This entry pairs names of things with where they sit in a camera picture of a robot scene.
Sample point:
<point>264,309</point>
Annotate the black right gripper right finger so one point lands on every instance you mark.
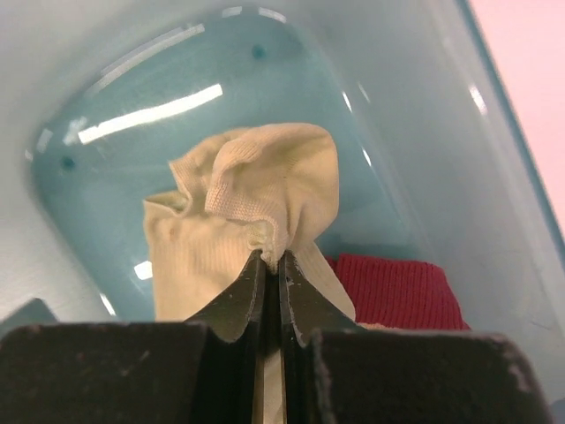
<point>335,371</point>

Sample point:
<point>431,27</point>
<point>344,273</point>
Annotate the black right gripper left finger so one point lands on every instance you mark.
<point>207,369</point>

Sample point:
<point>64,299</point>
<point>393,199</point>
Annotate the cream sock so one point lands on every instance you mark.
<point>273,188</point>

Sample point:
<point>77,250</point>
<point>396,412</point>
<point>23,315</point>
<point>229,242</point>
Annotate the striped pink purple sock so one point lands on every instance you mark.
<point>398,294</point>

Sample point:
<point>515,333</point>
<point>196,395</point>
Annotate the teal plastic basin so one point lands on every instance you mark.
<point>97,97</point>

